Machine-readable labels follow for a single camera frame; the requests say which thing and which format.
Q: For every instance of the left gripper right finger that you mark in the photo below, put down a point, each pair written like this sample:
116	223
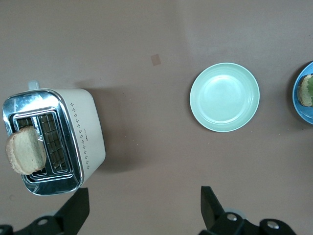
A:
220	222

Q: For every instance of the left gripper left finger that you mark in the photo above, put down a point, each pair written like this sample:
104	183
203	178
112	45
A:
61	220

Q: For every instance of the toasted bread slice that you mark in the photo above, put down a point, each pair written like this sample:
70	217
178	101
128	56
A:
24	149
303	95

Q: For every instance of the green lettuce leaf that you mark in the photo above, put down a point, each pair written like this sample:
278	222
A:
310	85

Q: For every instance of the light green plate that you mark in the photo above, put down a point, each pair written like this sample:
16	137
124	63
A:
223	98

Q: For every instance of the blue plate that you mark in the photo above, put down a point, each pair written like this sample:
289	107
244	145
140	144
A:
300	115

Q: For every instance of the cream and chrome toaster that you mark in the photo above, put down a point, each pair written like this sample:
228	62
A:
83	122

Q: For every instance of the small brown tape patch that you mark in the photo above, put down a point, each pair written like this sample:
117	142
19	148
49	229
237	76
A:
155	60

